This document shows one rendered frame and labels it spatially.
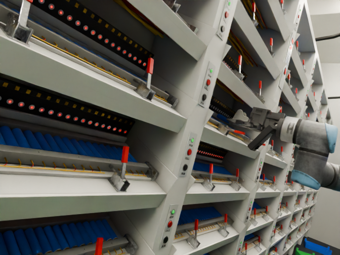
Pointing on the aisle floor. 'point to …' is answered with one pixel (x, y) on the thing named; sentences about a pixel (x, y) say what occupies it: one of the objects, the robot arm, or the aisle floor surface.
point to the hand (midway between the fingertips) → (229, 122)
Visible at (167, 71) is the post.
